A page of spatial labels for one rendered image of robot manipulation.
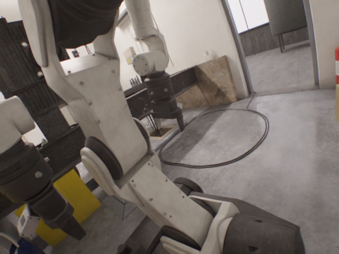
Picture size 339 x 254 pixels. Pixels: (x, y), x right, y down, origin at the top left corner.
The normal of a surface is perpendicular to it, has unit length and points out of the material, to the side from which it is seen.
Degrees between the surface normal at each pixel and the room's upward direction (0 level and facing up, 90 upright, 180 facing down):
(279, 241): 6
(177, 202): 60
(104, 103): 100
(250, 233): 5
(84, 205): 90
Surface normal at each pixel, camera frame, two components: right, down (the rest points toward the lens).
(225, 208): -0.38, -0.85
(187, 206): 0.29, -0.64
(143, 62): -0.53, 0.52
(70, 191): 0.69, 0.00
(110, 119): 0.81, 0.08
